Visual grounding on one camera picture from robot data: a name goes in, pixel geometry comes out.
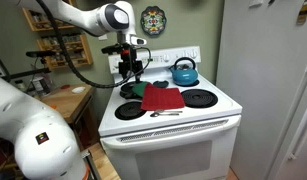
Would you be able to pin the small white bowl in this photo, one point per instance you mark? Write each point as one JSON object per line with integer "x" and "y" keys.
{"x": 78, "y": 90}

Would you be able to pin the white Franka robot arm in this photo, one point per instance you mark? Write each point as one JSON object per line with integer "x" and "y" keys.
{"x": 43, "y": 133}

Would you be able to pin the white refrigerator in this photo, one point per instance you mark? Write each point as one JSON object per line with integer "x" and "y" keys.
{"x": 256, "y": 83}

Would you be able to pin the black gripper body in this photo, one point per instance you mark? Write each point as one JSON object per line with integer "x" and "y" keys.
{"x": 130, "y": 66}

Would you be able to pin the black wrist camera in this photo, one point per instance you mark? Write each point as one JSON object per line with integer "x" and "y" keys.
{"x": 113, "y": 49}

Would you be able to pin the green cloth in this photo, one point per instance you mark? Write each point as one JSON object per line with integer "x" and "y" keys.
{"x": 139, "y": 88}

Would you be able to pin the metal spoon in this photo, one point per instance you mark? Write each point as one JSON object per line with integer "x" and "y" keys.
{"x": 159, "y": 114}
{"x": 169, "y": 111}

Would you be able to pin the white electric stove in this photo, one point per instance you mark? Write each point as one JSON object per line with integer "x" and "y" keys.
{"x": 166, "y": 146}

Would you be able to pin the white wall switch plate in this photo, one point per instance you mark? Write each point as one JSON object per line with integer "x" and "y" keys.
{"x": 103, "y": 37}

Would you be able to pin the black stereo camera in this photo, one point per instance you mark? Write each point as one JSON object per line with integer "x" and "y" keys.
{"x": 39, "y": 53}

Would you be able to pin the black camera stand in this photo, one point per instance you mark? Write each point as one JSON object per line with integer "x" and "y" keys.
{"x": 26, "y": 73}

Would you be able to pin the wooden butcher block table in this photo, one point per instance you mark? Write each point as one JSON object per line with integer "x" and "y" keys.
{"x": 66, "y": 103}

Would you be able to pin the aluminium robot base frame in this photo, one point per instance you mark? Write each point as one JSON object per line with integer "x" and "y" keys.
{"x": 92, "y": 166}

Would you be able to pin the colourful decorative wall plate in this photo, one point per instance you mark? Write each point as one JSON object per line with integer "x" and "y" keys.
{"x": 153, "y": 20}

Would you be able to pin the red kitchen towel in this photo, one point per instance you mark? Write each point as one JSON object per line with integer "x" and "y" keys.
{"x": 161, "y": 97}

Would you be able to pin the dark spoon rest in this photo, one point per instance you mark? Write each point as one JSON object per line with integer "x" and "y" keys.
{"x": 160, "y": 84}

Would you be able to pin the black coil burner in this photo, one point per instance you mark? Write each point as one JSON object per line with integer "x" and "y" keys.
{"x": 123, "y": 97}
{"x": 199, "y": 98}
{"x": 129, "y": 111}
{"x": 195, "y": 83}

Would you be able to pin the colourful fridge flyer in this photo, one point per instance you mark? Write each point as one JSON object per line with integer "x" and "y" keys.
{"x": 303, "y": 13}

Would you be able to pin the small red lid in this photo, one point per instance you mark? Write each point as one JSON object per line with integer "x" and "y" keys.
{"x": 65, "y": 87}

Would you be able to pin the wooden platform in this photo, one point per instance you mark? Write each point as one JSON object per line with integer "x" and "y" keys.
{"x": 104, "y": 163}

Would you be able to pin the white fridge paper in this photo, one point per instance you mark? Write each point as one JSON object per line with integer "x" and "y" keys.
{"x": 255, "y": 3}

